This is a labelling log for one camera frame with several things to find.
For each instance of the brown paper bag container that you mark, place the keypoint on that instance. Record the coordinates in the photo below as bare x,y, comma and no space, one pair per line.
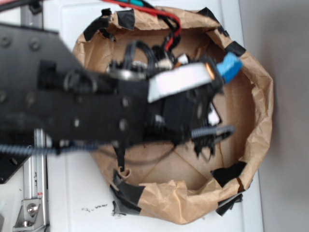
172,183

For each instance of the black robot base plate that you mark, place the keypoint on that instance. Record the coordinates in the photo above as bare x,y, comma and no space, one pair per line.
9,165

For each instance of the aluminium extrusion rail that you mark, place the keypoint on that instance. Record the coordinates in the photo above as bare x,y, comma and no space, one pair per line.
35,168

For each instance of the black gripper body with tape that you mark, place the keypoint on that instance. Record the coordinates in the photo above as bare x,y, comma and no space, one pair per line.
179,104

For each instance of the metal corner bracket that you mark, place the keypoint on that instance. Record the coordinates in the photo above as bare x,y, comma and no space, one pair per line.
30,217

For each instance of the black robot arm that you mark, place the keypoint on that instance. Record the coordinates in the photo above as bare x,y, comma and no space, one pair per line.
143,98

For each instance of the blue sponge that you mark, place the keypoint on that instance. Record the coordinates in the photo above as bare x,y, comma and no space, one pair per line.
229,67

